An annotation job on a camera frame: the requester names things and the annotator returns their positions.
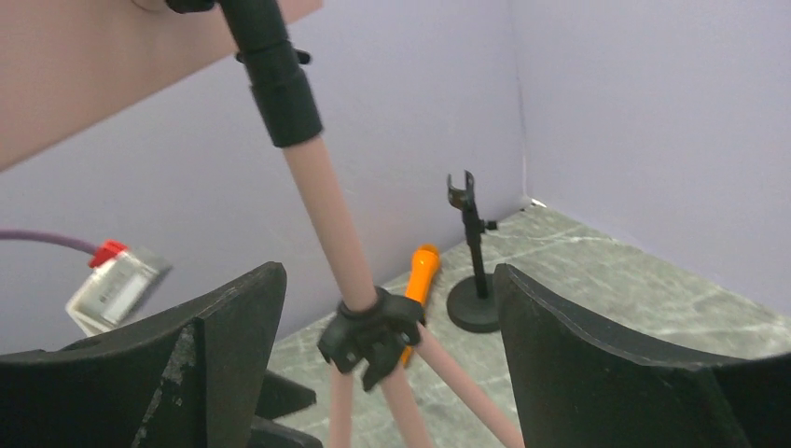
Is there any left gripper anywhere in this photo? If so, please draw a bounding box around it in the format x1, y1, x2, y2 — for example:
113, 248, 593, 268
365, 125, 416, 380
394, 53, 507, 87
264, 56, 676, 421
246, 371, 323, 448

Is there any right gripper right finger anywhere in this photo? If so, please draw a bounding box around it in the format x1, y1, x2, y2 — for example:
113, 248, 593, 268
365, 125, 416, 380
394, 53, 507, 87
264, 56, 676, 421
493, 264, 790, 447

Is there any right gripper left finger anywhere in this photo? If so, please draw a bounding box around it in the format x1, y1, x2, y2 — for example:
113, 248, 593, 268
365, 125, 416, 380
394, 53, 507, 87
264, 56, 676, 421
1, 262, 286, 447

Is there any black microphone stand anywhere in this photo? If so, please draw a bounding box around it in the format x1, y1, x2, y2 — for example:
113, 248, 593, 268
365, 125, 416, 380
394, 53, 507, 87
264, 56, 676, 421
446, 170, 500, 334

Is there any orange toy microphone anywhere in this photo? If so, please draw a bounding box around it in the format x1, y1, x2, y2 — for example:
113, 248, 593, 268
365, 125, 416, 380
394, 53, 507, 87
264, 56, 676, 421
400, 244, 442, 367

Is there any pink music stand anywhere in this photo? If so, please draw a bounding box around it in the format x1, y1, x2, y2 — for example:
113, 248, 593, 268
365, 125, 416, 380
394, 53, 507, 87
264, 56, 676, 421
1, 1, 524, 447

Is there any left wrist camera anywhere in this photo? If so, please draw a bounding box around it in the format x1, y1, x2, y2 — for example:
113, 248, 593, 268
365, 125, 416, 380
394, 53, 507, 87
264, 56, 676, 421
65, 240, 173, 337

